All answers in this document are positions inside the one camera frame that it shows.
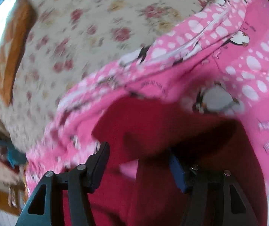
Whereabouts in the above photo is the dark red garment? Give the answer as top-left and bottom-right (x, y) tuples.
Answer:
(89, 96), (267, 225)

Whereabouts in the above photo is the pink penguin blanket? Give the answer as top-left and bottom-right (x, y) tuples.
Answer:
(26, 0), (269, 225)

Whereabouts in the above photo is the floral beige bedsheet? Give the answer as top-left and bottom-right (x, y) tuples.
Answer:
(0, 0), (214, 153)

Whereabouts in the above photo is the orange checkered cushion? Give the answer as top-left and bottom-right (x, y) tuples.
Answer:
(0, 0), (36, 106)

